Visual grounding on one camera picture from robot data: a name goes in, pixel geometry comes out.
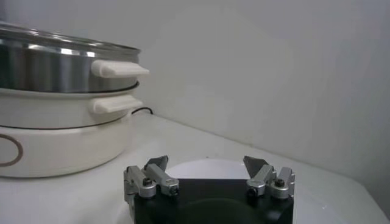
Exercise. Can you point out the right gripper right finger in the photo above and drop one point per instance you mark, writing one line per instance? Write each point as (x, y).
(265, 179)

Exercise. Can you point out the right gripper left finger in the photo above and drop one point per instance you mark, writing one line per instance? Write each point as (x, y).
(161, 179)

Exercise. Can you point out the round glass pot lid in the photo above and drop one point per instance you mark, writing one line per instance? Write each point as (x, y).
(61, 38)

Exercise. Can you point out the perforated steel steamer basket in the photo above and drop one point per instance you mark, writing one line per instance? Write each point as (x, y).
(45, 70)

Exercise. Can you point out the round white plate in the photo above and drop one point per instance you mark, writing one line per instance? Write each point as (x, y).
(210, 169)

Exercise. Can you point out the cream electric cooking pot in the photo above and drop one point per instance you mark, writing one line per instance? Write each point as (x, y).
(61, 146)

